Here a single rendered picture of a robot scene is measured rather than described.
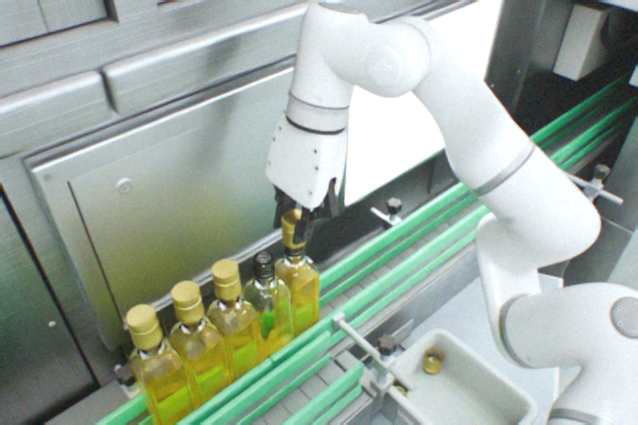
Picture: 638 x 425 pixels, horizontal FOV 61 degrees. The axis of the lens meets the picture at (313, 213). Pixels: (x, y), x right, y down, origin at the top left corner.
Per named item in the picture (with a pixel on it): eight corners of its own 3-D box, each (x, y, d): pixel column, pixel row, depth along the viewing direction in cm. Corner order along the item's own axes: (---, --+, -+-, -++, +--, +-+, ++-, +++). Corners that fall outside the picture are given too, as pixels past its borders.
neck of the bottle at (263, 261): (267, 269, 78) (265, 246, 74) (280, 281, 76) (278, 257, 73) (250, 280, 76) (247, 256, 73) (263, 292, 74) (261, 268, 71)
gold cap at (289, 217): (296, 227, 78) (295, 205, 75) (312, 240, 76) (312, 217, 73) (276, 238, 77) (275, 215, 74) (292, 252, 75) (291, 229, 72)
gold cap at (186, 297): (194, 297, 71) (189, 274, 68) (209, 313, 69) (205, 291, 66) (170, 311, 69) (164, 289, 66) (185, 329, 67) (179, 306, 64)
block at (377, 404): (347, 368, 97) (348, 345, 93) (385, 405, 92) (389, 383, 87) (332, 380, 95) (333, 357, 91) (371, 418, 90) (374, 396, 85)
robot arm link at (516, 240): (477, 229, 51) (398, 262, 64) (627, 383, 52) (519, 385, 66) (547, 131, 59) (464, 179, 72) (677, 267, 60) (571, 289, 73)
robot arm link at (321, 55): (445, 28, 60) (429, 42, 52) (417, 116, 65) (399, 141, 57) (320, -7, 63) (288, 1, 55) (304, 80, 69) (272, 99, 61)
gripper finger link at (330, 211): (315, 153, 67) (293, 176, 71) (344, 207, 65) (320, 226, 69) (322, 152, 68) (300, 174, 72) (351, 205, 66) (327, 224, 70)
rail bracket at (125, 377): (141, 387, 88) (121, 338, 79) (161, 417, 84) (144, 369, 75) (118, 402, 86) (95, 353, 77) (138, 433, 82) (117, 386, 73)
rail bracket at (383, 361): (341, 339, 94) (343, 292, 85) (415, 407, 84) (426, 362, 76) (328, 349, 92) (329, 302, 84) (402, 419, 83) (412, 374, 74)
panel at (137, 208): (465, 128, 126) (497, -23, 104) (475, 134, 125) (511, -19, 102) (101, 340, 82) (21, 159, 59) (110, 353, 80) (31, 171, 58)
